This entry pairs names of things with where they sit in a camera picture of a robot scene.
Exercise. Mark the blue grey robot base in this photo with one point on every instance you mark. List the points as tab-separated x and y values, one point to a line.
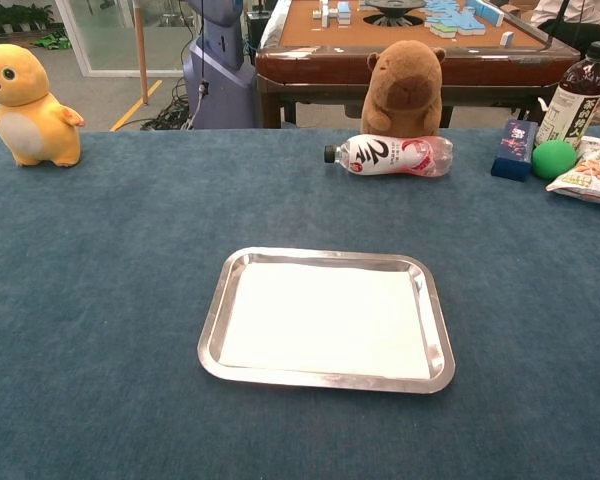
220	75

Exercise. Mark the silver metal tray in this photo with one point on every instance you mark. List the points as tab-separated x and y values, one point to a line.
330	385

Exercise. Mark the clear bottle red white label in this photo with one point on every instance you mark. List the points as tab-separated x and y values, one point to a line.
385	155

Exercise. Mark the brown mahjong table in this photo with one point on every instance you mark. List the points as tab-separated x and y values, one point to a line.
320	65

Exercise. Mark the brown capybara plush toy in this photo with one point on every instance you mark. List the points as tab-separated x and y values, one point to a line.
405	95

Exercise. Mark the dark blue carton box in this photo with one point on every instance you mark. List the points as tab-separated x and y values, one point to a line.
515	150

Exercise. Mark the wooden pole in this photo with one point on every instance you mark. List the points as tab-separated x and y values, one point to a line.
141	50

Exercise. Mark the green ball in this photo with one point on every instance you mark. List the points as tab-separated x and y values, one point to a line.
554	159

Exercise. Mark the white framed glass partition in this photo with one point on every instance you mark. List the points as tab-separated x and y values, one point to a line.
105	35

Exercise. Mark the blue white mahjong tile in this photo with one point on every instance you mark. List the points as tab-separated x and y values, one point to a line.
506	38

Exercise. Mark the yellow plush dinosaur toy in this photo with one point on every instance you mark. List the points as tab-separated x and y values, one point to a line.
30	120

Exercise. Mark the white green snack bag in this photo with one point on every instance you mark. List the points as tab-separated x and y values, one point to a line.
590	175

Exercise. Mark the dark tea bottle black cap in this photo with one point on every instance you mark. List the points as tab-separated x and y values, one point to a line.
575	105

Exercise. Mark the green cloth on floor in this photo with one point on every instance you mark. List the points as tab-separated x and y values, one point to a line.
55	40

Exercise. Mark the seated person white shirt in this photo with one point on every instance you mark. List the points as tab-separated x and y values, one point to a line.
580	20

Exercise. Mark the green potted plants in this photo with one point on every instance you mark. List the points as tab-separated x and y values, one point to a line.
15	20

